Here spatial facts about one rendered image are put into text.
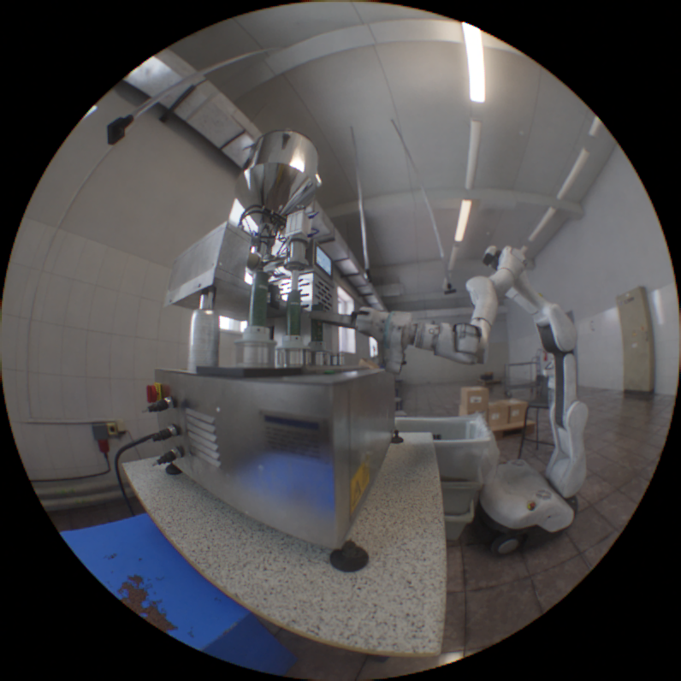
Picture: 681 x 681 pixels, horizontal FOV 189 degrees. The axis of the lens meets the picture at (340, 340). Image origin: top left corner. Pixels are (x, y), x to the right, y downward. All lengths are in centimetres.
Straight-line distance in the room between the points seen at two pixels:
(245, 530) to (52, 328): 162
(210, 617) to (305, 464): 39
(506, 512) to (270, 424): 110
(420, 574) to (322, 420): 26
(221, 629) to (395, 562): 32
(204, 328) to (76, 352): 140
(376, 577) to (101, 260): 195
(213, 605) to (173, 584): 9
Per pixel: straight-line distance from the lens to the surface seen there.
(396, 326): 43
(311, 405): 21
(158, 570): 59
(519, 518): 116
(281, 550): 37
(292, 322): 42
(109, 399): 175
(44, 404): 179
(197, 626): 50
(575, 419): 126
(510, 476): 146
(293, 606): 31
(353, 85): 355
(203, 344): 42
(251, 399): 26
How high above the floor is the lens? 104
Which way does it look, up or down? 7 degrees up
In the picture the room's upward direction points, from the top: 1 degrees counter-clockwise
